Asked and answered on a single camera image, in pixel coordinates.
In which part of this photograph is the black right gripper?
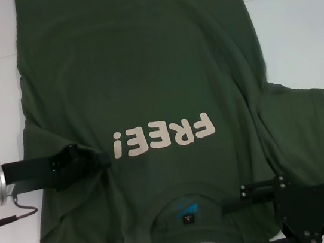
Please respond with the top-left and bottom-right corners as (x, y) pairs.
(218, 168), (324, 243)

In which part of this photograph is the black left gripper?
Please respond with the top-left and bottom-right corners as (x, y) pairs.
(0, 139), (115, 200)

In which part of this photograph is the dark green FREE T-shirt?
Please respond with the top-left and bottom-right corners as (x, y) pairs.
(1, 0), (324, 243)

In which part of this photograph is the left arm cable with plug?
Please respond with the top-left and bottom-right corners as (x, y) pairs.
(0, 180), (41, 232)

